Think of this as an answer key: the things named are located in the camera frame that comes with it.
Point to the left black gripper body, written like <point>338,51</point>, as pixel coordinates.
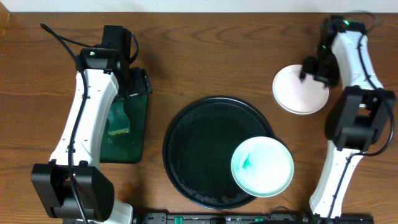
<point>137,88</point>

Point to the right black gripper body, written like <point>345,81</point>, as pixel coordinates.
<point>323,66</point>

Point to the white plate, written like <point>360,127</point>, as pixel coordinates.
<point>296,96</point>

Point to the green scrubbing sponge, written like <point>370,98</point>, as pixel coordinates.
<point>119,122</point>

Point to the light green plate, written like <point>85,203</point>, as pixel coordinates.
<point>262,166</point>

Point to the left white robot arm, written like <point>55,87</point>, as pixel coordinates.
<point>105,124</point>

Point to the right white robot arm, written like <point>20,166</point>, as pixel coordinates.
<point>360,124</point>

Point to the rectangular dark green tray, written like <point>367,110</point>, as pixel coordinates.
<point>126,148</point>

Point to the round black tray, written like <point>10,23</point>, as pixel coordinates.
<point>199,144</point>

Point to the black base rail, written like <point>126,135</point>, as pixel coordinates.
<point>274,217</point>

